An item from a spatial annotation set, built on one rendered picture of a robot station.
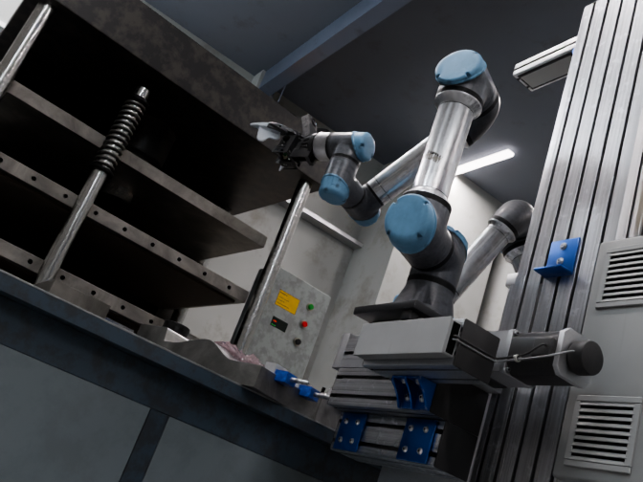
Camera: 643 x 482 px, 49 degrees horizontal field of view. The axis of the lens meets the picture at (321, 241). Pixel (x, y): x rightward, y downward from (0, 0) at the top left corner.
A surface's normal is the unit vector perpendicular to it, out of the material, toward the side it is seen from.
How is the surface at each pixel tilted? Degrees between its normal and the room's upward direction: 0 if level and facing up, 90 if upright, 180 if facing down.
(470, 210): 90
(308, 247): 90
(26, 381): 90
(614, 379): 90
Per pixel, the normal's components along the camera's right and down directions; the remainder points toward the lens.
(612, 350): -0.78, -0.47
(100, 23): 0.59, -0.11
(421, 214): -0.51, -0.37
